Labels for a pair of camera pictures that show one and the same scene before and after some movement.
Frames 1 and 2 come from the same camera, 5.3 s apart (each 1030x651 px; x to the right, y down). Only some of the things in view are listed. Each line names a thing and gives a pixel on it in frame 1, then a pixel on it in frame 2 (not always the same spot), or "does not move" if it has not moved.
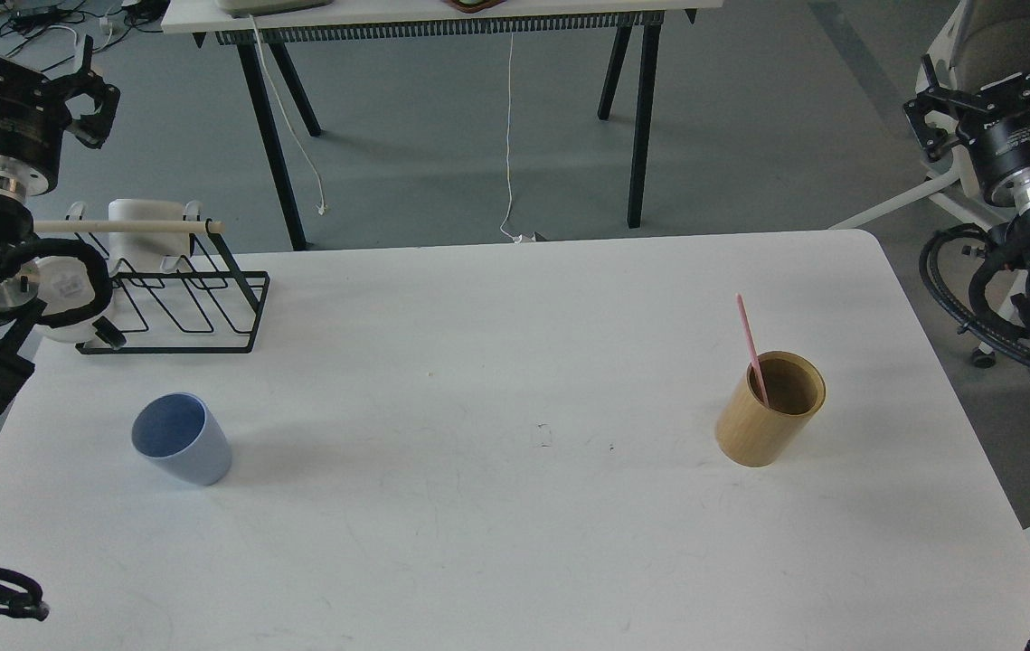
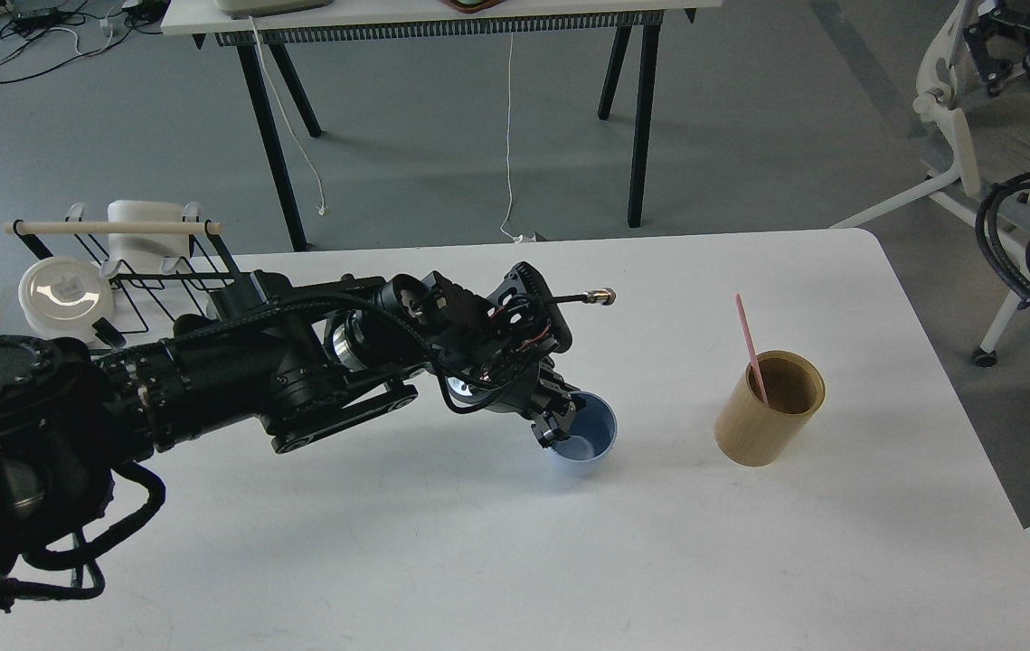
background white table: [273, 24] does not move
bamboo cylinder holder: [751, 434] does not move
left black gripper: [3, 128] -> [495, 352]
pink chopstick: [752, 349] does not move
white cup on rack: [146, 251] does not move
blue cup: [174, 430] -> [591, 433]
